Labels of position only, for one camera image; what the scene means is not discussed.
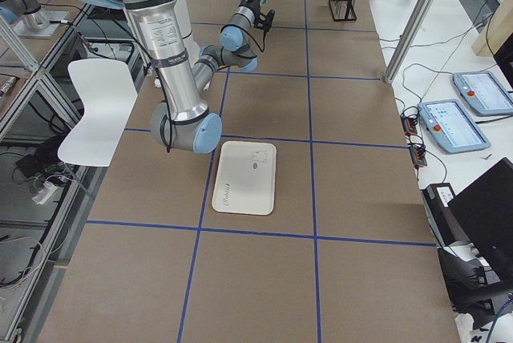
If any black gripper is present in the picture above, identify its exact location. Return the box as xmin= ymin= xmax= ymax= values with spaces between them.
xmin=240 ymin=0 xmax=264 ymax=18

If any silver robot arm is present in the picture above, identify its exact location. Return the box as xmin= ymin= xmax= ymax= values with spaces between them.
xmin=79 ymin=0 xmax=263 ymax=154

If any cream rectangular tray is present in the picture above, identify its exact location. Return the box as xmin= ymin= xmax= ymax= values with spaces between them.
xmin=212 ymin=141 xmax=277 ymax=216

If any white plastic chair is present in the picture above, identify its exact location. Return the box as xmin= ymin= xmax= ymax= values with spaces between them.
xmin=58 ymin=59 xmax=137 ymax=167

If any near blue teach pendant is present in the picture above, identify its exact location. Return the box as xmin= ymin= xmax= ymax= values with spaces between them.
xmin=418 ymin=99 xmax=491 ymax=154

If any blue teach pendant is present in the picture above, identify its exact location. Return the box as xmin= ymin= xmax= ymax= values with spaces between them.
xmin=418 ymin=99 xmax=491 ymax=154
xmin=453 ymin=71 xmax=512 ymax=116

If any far blue teach pendant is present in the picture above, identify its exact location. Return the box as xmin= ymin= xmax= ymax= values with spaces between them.
xmin=453 ymin=71 xmax=512 ymax=116

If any brown paper table mat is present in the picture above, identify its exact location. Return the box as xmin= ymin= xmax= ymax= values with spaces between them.
xmin=38 ymin=0 xmax=459 ymax=342

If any black laptop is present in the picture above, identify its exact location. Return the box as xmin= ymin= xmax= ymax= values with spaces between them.
xmin=449 ymin=157 xmax=512 ymax=280

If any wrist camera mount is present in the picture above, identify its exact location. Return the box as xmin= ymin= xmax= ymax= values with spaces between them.
xmin=253 ymin=9 xmax=276 ymax=34

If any black wire cup rack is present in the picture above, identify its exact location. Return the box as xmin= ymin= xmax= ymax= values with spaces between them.
xmin=329 ymin=0 xmax=357 ymax=22

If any aluminium frame post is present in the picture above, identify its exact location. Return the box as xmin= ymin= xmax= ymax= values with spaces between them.
xmin=382 ymin=0 xmax=434 ymax=84

